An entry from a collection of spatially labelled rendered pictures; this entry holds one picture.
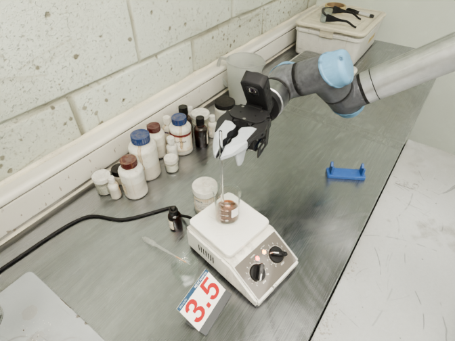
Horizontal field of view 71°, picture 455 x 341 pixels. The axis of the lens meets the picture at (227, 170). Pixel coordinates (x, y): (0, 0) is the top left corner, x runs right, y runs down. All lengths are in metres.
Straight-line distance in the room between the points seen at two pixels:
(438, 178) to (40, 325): 0.98
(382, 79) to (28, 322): 0.84
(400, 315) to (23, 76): 0.87
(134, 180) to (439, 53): 0.70
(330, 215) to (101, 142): 0.60
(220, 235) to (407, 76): 0.51
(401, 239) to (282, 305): 0.32
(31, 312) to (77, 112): 0.45
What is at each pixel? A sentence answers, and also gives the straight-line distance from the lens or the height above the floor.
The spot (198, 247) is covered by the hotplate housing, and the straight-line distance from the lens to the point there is 0.67.
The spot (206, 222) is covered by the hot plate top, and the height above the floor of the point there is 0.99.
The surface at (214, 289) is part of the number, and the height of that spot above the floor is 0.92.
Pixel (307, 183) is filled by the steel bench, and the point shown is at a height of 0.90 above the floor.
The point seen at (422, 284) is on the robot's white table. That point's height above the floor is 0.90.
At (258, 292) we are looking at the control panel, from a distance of 0.63.
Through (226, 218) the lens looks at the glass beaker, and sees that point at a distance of 0.62.
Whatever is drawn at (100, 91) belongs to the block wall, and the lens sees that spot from 0.89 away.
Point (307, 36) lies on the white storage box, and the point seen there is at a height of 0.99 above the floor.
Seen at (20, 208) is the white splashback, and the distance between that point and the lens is 0.84.
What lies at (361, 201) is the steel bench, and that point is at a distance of 0.87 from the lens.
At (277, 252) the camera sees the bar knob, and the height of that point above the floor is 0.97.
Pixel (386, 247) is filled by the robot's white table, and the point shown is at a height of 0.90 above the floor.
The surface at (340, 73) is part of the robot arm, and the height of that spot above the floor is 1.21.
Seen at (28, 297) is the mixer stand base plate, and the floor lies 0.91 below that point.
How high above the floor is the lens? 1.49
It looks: 42 degrees down
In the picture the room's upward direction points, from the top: straight up
